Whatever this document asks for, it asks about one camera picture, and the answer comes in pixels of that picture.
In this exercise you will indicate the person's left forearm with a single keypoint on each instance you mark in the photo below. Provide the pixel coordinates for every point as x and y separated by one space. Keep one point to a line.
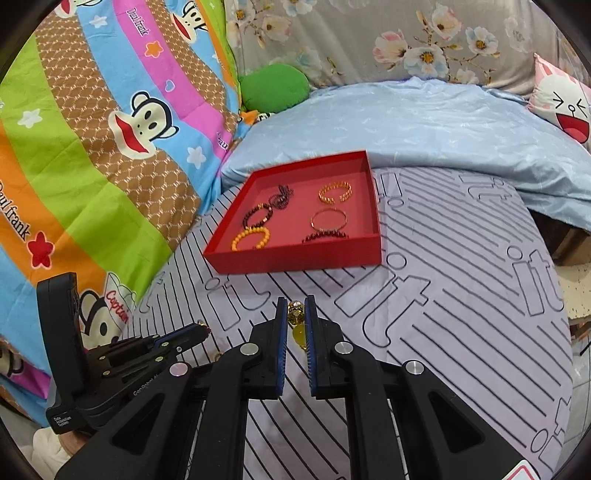
76 445

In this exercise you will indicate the pink cat face cushion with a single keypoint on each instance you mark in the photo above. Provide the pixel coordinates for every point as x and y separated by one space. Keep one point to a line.
563 101

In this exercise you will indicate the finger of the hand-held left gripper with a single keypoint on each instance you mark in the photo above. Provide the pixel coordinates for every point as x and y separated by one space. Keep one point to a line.
178 336
138 361

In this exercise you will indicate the red cardboard box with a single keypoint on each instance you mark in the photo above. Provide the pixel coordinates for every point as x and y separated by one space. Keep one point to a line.
295 212

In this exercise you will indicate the thin gold bangle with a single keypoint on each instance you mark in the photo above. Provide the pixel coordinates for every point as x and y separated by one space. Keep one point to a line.
314 221

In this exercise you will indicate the green plush cushion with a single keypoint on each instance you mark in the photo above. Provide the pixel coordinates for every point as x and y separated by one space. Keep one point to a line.
272 87

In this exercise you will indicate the colourful cartoon monkey quilt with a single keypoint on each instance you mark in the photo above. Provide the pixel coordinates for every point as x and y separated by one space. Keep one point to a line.
92 138

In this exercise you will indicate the grey floral pillow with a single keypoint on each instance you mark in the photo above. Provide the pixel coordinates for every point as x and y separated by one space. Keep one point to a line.
369 37

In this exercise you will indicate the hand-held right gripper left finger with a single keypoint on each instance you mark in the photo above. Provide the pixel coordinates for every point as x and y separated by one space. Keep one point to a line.
280 350

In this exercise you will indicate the light blue blanket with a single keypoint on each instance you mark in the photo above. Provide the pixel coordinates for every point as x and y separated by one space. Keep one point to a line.
438 129

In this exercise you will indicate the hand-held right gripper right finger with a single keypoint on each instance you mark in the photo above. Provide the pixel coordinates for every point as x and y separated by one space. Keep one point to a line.
313 350

